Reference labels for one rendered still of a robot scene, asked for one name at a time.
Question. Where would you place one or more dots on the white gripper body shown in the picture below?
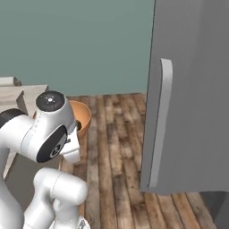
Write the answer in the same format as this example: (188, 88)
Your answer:
(72, 153)

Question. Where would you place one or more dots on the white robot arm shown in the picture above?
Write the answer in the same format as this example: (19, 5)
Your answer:
(44, 134)

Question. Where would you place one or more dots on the dark green avocado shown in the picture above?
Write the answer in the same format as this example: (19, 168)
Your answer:
(79, 125)

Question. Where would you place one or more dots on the orange bowl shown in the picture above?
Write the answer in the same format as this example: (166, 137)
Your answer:
(83, 117)

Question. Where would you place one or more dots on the grey fridge door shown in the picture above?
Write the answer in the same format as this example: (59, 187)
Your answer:
(193, 98)

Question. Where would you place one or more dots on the grey fridge body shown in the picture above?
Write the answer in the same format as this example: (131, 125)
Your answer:
(219, 207)

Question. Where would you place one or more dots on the beige kitchen counter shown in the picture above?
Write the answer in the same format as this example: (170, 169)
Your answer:
(21, 97)

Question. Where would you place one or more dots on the white flat block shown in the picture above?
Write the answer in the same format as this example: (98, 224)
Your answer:
(7, 80)

